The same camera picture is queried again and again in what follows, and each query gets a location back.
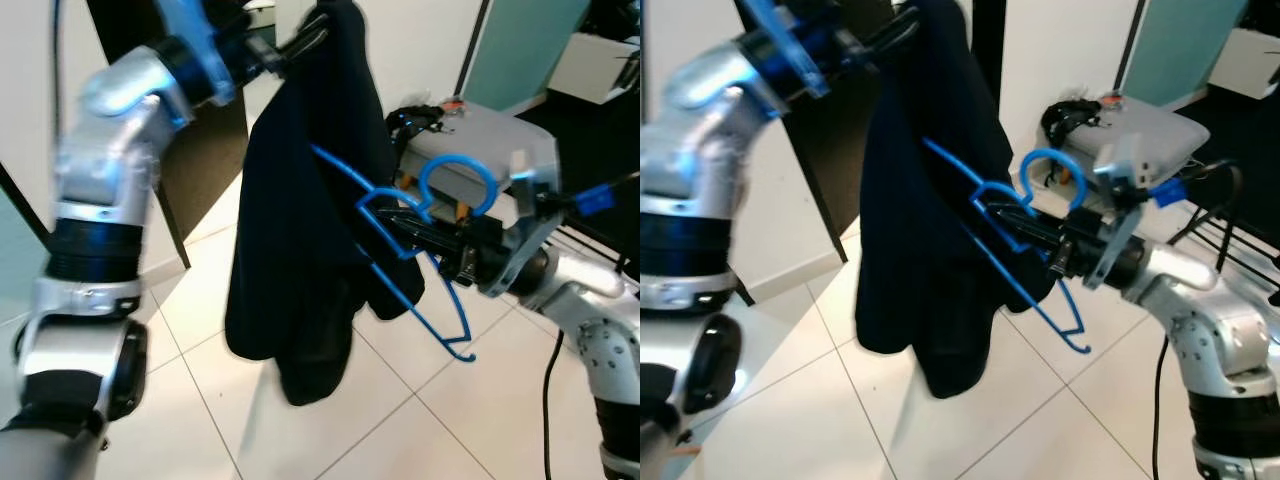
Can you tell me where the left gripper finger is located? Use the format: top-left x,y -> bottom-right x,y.
868,28 -> 921,69
268,35 -> 329,79
878,5 -> 923,43
282,10 -> 333,53

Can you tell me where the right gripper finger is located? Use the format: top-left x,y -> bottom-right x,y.
1000,228 -> 1063,259
395,232 -> 461,263
985,205 -> 1061,241
385,210 -> 456,243

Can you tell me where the blue plastic hanger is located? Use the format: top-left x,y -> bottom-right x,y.
310,145 -> 499,363
922,138 -> 1091,356

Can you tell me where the navy blue garment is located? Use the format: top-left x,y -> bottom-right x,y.
223,0 -> 426,406
853,0 -> 1036,399

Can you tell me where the grey plastic box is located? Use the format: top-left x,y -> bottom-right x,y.
1045,92 -> 1211,191
395,95 -> 561,201

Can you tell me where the teal panel board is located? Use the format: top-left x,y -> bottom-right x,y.
455,0 -> 591,116
1115,0 -> 1251,109

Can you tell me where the white flat box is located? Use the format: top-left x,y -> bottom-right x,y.
1205,28 -> 1280,99
548,33 -> 641,106

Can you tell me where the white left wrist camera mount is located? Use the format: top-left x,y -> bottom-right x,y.
740,0 -> 831,99
155,0 -> 236,106

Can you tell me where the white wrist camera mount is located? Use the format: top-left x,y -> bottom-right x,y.
478,150 -> 563,299
740,0 -> 831,99
1085,140 -> 1166,291
155,0 -> 236,106

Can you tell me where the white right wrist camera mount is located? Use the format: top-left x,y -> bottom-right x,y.
478,150 -> 563,299
1085,140 -> 1166,291

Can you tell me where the black cable bundle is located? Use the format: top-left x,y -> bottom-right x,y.
388,100 -> 446,141
1040,97 -> 1096,151

